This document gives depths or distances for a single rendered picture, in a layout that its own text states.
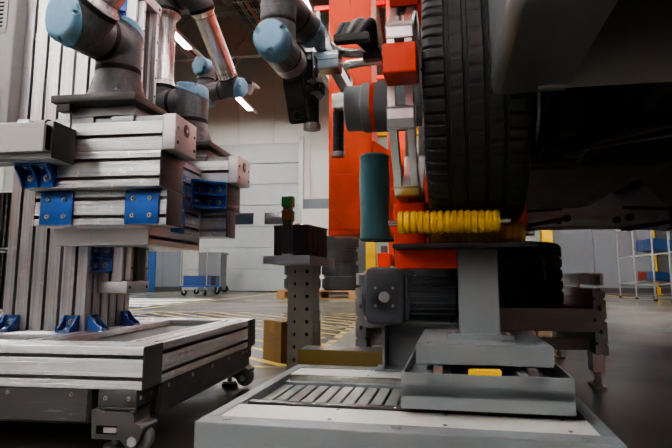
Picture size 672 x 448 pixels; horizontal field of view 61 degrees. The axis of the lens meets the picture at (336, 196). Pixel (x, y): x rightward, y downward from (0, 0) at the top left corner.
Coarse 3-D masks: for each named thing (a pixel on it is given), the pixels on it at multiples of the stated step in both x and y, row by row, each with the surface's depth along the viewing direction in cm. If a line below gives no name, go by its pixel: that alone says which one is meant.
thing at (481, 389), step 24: (408, 360) 143; (408, 384) 125; (432, 384) 124; (456, 384) 123; (480, 384) 122; (504, 384) 121; (528, 384) 120; (552, 384) 119; (408, 408) 124; (432, 408) 123; (456, 408) 122; (480, 408) 121; (504, 408) 120; (528, 408) 119; (552, 408) 118
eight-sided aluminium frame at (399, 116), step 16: (400, 16) 155; (416, 16) 156; (400, 32) 134; (400, 112) 131; (400, 128) 133; (416, 144) 139; (400, 160) 142; (416, 160) 138; (400, 176) 141; (416, 176) 140; (400, 192) 144; (416, 192) 143
